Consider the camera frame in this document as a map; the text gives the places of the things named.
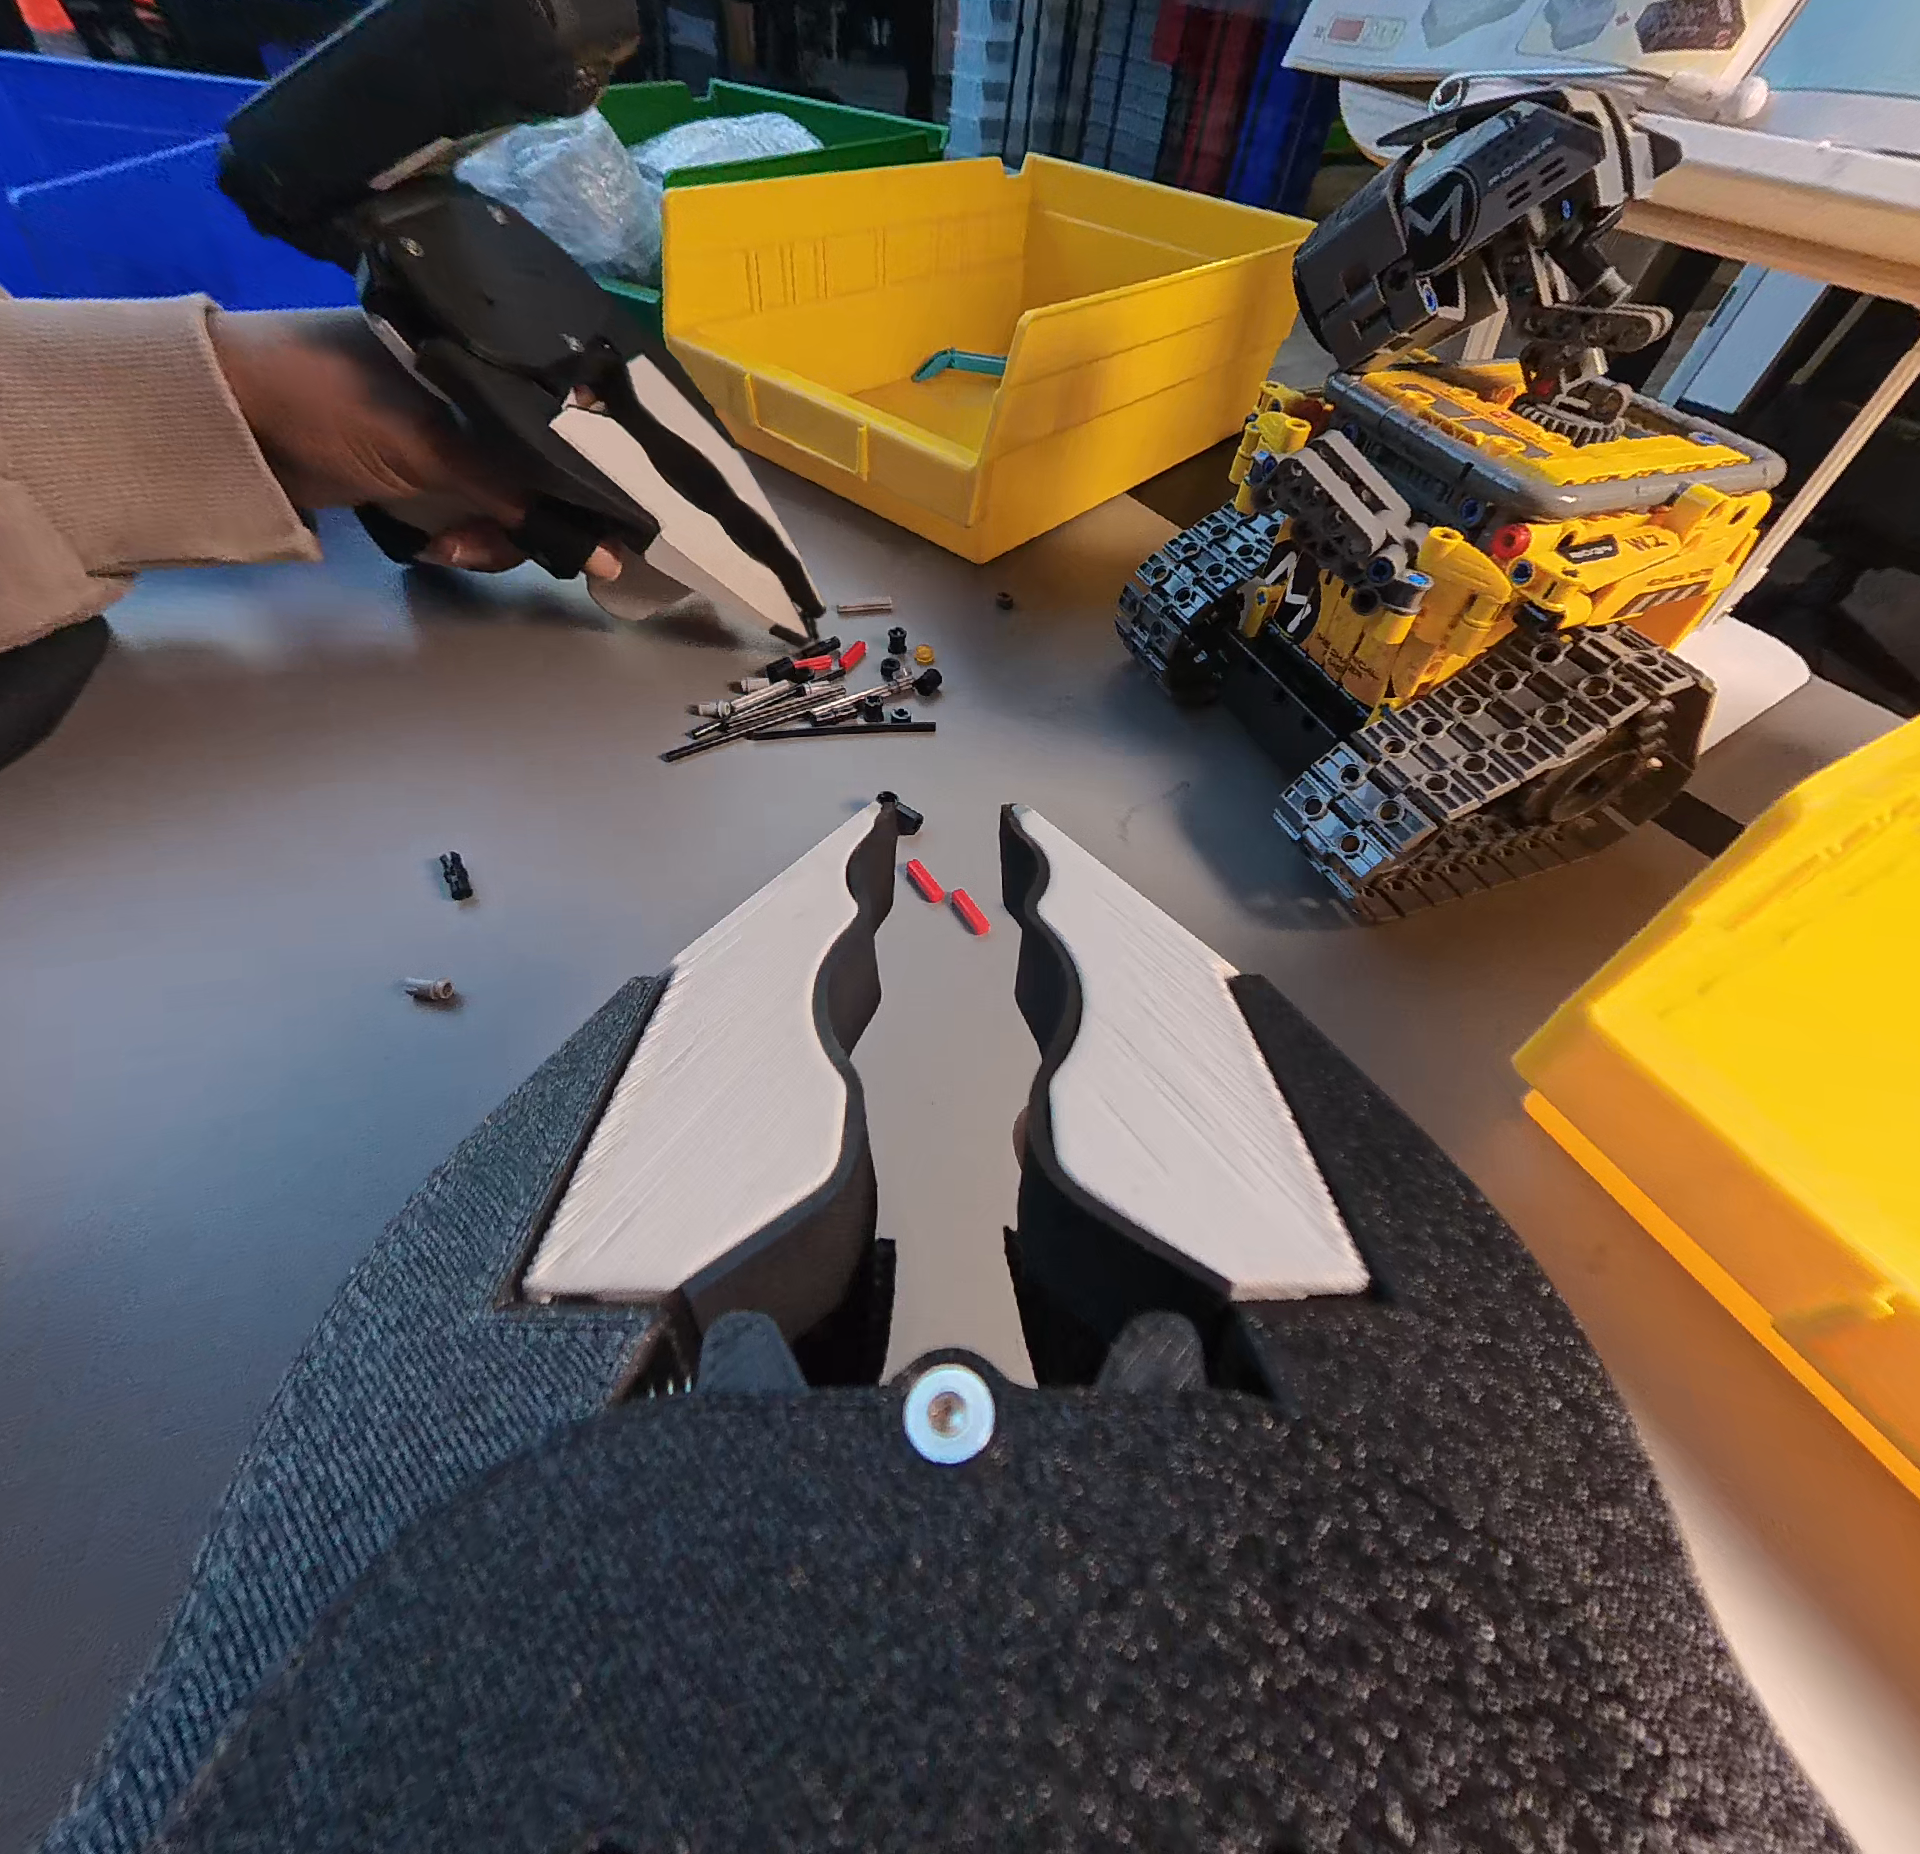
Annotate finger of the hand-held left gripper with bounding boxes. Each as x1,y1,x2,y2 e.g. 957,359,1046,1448
619,352,827,626
549,398,814,643

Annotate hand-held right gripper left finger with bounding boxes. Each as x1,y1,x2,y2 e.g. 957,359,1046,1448
523,801,903,1304

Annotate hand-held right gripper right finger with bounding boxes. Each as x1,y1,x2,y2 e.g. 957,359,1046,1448
1000,803,1370,1300

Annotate yellow storage bin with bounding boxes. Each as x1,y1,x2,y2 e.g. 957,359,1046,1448
663,155,1319,565
1514,713,1920,1503

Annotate blue storage bin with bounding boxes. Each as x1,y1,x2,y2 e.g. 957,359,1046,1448
0,50,362,311

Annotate yellow tracked toy robot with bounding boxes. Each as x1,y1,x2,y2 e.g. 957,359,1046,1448
1114,83,1787,926

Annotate person's left forearm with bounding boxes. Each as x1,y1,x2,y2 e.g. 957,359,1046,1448
0,292,324,653

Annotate person's left hand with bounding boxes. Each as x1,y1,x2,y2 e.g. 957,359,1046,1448
224,307,624,581

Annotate clear plastic bags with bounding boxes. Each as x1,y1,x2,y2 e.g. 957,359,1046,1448
458,109,823,287

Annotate green storage bin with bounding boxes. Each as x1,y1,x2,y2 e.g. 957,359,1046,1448
598,80,949,339

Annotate building instruction booklet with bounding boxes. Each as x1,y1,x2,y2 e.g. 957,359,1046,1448
1282,0,1855,85

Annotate white book stand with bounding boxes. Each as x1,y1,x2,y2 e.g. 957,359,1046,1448
1339,67,1920,753

